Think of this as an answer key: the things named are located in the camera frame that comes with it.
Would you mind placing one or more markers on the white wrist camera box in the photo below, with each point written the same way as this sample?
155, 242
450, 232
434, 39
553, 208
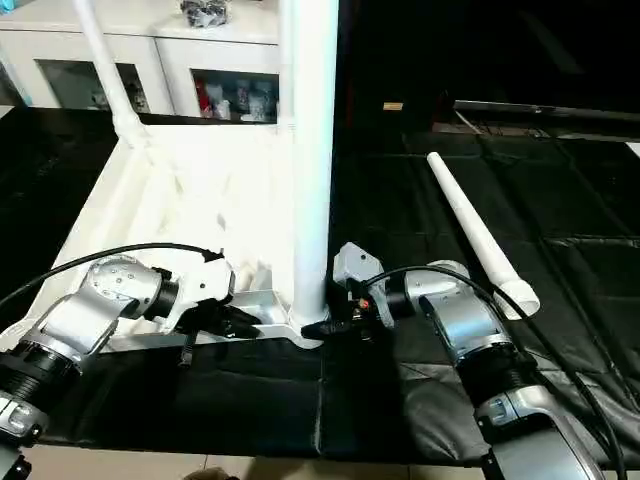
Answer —
200, 285
355, 266

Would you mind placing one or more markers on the white cabinet with glass doors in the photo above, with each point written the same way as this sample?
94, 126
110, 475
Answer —
150, 50

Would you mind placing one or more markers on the crumpled silver black object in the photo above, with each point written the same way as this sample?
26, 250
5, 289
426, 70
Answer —
204, 13

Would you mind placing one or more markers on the light blue plastic bottle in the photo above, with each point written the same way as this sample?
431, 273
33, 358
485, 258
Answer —
6, 5

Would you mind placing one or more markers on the black work mat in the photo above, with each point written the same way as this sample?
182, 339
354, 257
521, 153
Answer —
560, 220

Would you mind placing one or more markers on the glossy black long bar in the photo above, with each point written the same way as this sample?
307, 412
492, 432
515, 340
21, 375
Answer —
560, 110

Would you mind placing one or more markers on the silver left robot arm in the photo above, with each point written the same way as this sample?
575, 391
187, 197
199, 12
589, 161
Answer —
100, 310

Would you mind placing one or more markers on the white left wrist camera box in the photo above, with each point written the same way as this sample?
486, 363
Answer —
200, 285

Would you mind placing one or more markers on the white plastic table leg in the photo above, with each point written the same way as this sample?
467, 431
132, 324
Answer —
475, 225
286, 128
315, 150
110, 70

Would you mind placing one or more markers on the black cabinet with orange label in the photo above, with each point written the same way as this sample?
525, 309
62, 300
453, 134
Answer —
480, 50

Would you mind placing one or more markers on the white plastic table top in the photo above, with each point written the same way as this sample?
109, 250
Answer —
180, 200

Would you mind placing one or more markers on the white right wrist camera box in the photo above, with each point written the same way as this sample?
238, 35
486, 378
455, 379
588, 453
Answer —
355, 266

